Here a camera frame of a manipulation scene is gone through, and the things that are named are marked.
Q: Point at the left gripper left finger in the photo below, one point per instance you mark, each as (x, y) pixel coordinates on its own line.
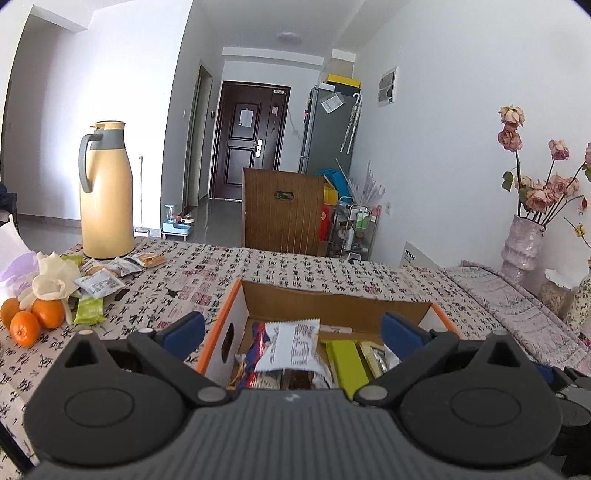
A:
(162, 354)

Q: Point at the left orange mandarin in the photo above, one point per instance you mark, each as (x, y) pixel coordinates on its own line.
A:
(9, 309)

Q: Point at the calligraphy print tablecloth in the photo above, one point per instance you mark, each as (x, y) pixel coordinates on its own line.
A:
(199, 276)

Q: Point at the orange mandarin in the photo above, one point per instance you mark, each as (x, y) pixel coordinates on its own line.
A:
(9, 309)
(25, 329)
(49, 313)

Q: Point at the dark brown entrance door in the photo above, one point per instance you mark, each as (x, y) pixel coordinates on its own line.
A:
(250, 127)

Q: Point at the grey refrigerator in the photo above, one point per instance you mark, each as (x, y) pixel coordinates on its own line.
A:
(329, 126)

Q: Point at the pink textured flower vase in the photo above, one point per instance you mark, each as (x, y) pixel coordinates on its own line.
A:
(521, 248)

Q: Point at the metal wire storage rack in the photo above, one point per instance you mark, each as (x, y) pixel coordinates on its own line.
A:
(354, 227)

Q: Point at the rear orange mandarin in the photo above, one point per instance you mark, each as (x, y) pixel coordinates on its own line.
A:
(49, 313)

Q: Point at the white printed snack pack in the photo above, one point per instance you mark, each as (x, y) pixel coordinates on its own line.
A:
(293, 346)

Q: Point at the yellow thermos jug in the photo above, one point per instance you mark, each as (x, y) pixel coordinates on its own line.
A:
(106, 192)

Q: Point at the floral patterned small vase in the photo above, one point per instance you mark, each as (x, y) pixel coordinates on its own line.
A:
(579, 310)

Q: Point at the wooden chair back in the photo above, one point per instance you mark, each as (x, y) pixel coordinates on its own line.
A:
(281, 211)

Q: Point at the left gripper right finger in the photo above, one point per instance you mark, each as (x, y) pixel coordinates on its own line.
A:
(420, 352)

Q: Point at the pink folded table runner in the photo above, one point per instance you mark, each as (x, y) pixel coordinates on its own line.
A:
(538, 330)

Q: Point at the green snack pack on left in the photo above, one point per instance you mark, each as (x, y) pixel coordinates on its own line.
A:
(89, 312)

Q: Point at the front orange mandarin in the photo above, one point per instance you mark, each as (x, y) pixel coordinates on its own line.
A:
(25, 329)

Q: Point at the dried pink rose bouquet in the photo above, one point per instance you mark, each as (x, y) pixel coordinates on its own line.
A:
(547, 187)

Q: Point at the red silver snack bag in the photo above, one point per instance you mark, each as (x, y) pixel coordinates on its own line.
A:
(250, 379)

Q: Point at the red cardboard snack box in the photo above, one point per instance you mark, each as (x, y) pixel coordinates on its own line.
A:
(341, 317)

